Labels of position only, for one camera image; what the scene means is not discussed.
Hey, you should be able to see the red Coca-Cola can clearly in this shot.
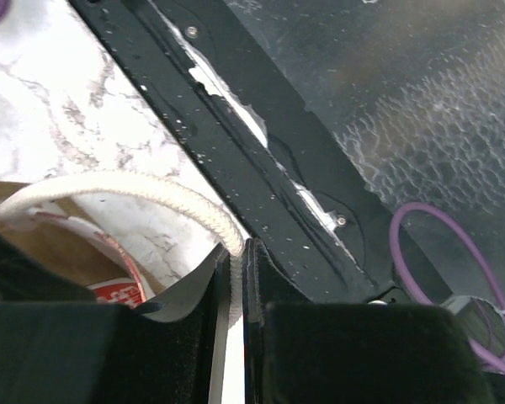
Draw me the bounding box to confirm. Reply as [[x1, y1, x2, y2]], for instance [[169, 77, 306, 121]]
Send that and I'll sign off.
[[88, 278, 145, 308]]

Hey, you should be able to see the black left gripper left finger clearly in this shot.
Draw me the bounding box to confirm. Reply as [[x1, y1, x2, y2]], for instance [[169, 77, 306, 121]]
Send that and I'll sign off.
[[0, 248, 230, 403]]

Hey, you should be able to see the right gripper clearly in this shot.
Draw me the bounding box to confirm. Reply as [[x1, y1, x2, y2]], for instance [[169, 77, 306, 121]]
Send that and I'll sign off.
[[0, 236, 95, 302]]

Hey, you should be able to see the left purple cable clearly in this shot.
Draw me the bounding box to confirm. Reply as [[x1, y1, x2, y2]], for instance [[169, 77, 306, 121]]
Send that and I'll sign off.
[[389, 201, 505, 386]]

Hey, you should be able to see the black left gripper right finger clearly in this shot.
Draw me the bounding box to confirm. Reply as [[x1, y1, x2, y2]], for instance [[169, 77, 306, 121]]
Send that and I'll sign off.
[[242, 239, 495, 403]]

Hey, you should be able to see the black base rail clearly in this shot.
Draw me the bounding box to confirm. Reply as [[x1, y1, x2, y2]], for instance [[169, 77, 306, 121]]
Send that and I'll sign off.
[[72, 1, 470, 302]]

